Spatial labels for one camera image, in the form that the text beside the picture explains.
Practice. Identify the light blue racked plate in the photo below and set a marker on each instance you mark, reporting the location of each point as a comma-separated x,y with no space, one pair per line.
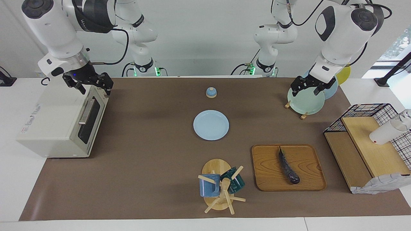
332,91

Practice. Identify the wooden mug tree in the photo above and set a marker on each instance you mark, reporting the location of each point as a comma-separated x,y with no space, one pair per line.
215,166

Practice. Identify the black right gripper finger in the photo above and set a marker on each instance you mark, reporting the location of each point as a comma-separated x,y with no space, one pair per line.
106,83
77,86

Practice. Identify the black clamp stand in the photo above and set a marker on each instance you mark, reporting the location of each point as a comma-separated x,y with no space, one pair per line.
391,72

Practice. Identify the white cup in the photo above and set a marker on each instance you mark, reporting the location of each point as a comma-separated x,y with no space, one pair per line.
385,133

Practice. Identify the cream toaster oven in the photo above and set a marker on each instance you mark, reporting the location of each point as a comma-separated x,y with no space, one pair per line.
51,118

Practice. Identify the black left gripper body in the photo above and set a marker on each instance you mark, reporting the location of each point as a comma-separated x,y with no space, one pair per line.
316,81

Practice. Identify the wooden plate rack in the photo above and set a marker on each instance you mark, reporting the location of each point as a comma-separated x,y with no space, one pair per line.
304,116

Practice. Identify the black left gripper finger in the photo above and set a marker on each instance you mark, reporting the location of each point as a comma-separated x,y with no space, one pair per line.
296,89
319,89

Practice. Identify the wooden serving tray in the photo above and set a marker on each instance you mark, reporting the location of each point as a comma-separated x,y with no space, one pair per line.
308,166

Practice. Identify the yellow plate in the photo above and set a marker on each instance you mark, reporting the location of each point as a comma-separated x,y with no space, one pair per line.
344,75

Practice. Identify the black desk device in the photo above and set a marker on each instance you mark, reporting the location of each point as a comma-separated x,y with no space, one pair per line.
6,80

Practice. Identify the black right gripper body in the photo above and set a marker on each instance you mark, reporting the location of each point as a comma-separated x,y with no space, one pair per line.
82,75

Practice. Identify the glass oven door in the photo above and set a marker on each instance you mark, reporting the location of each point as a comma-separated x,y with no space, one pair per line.
93,118

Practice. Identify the blue mug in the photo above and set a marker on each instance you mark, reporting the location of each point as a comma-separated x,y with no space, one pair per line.
208,187

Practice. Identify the wooden shelf unit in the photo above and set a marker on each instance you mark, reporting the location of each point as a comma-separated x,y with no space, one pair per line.
369,154

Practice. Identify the dark green mug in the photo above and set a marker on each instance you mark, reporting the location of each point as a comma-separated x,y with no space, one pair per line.
236,183

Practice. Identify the dark purple eggplant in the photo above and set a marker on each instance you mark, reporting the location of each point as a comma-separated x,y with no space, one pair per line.
287,168

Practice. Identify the brown table mat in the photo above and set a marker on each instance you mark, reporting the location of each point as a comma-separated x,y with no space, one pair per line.
160,176

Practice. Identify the small blue call bell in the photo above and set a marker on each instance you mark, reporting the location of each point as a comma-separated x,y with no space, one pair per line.
211,93

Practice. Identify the clear glass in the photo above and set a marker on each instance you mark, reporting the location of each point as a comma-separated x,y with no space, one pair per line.
406,117

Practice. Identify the pale green plate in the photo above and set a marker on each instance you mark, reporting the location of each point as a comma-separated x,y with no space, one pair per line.
305,102

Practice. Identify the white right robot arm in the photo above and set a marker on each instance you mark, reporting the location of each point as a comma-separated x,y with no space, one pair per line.
54,29

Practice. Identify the grey patterned cloth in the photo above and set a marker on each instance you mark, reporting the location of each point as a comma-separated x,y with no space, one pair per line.
379,184

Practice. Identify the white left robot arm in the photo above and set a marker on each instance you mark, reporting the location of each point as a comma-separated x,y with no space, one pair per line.
340,35

